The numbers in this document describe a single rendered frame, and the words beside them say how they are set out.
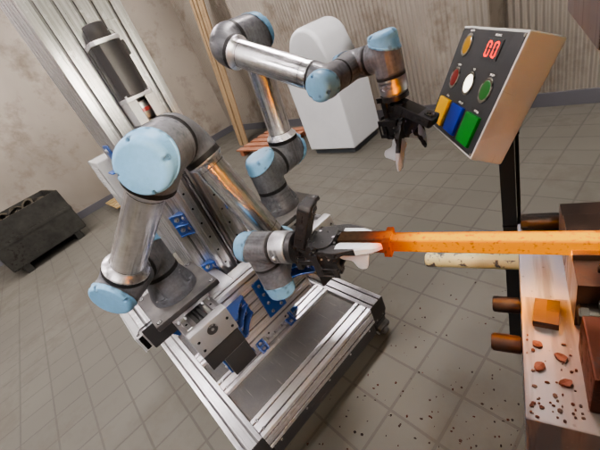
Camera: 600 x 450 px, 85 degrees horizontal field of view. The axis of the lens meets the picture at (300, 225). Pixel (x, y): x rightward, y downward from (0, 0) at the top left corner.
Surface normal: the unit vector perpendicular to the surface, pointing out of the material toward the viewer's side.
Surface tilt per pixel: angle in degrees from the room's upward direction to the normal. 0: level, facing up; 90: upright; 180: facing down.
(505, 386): 0
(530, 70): 90
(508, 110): 90
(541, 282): 0
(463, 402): 0
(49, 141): 90
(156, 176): 83
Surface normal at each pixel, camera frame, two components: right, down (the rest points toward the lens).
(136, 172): -0.03, 0.45
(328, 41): 0.62, -0.01
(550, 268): -0.36, -0.80
